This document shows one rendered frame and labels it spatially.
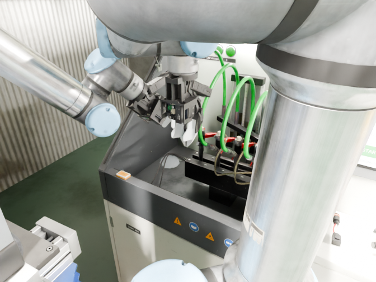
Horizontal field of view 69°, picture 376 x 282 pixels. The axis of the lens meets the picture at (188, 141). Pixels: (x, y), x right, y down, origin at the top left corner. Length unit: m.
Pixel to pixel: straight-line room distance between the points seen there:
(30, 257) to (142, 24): 0.70
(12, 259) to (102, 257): 1.68
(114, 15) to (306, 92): 0.13
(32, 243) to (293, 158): 0.72
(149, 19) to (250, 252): 0.26
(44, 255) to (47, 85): 0.41
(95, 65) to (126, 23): 0.56
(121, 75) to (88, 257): 1.61
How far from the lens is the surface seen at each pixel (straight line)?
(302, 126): 0.22
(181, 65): 0.65
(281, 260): 0.32
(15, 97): 2.93
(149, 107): 0.84
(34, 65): 0.60
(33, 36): 3.00
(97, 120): 0.62
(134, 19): 0.18
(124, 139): 1.22
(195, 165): 1.14
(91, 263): 2.13
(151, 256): 1.31
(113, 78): 0.76
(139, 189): 1.09
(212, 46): 0.53
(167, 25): 0.16
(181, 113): 0.67
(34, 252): 0.82
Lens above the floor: 1.59
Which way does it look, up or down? 28 degrees down
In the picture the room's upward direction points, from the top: straight up
